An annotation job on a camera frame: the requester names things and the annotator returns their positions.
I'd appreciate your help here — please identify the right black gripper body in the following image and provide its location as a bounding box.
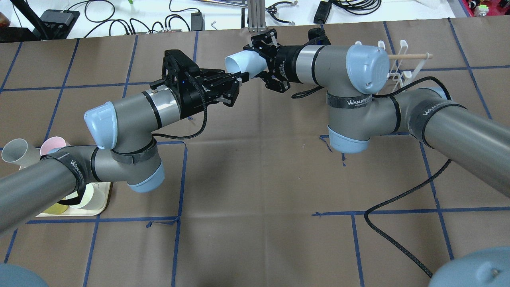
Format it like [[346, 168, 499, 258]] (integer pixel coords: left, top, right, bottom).
[[243, 29, 299, 93]]

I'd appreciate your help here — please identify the yellow plastic cup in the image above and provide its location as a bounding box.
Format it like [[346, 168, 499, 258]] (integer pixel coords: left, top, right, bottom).
[[42, 203, 69, 216]]

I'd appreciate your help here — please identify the cream plastic tray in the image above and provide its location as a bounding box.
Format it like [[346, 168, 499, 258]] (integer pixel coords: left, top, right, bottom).
[[38, 182, 112, 217]]

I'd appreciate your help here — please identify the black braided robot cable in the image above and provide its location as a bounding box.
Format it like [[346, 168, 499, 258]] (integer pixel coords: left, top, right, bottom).
[[365, 78, 455, 279]]

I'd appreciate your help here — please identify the white wire cup rack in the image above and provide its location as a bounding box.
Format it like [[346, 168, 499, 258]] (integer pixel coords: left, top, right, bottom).
[[377, 39, 434, 94]]

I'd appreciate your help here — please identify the aluminium frame post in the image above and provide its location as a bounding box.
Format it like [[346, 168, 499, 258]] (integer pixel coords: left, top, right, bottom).
[[247, 0, 267, 33]]

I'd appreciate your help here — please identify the black usb hub box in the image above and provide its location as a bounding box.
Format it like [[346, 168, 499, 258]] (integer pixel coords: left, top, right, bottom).
[[40, 10, 80, 29]]

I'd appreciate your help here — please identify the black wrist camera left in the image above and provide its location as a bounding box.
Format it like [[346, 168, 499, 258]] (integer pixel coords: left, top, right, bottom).
[[149, 49, 200, 90]]

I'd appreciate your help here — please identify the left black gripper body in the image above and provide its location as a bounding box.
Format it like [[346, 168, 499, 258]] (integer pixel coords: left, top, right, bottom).
[[175, 70, 240, 119]]

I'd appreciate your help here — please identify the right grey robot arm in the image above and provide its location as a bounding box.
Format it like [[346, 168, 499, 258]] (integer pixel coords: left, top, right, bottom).
[[243, 28, 510, 196]]

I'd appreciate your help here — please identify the black power adapter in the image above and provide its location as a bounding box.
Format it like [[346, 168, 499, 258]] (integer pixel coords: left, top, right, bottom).
[[190, 12, 205, 31]]

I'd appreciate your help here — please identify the grey plastic cup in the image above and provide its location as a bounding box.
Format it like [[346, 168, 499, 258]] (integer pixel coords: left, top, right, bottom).
[[1, 138, 40, 167]]

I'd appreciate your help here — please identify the pale green plastic cup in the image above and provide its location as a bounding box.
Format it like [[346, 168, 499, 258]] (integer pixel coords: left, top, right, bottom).
[[69, 183, 94, 209]]

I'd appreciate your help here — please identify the pink plastic cup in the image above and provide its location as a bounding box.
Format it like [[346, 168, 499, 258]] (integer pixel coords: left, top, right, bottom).
[[39, 136, 71, 156]]

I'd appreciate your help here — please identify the light blue plastic cup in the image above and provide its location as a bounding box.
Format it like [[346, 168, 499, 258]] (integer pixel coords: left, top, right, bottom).
[[225, 50, 268, 79]]

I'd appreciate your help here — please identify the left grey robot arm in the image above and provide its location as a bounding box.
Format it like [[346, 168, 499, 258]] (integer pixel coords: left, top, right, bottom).
[[1, 68, 249, 236]]

